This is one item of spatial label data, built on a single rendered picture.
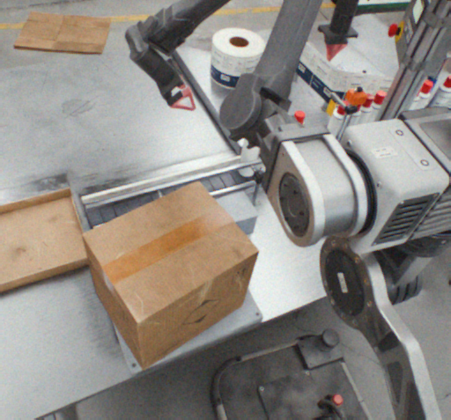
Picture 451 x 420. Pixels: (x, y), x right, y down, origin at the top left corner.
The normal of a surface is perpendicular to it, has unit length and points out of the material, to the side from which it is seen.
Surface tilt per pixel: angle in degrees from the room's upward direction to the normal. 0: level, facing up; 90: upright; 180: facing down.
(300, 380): 0
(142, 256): 0
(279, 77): 64
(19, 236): 0
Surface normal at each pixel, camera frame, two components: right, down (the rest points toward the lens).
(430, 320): 0.11, -0.63
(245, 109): -0.65, -0.26
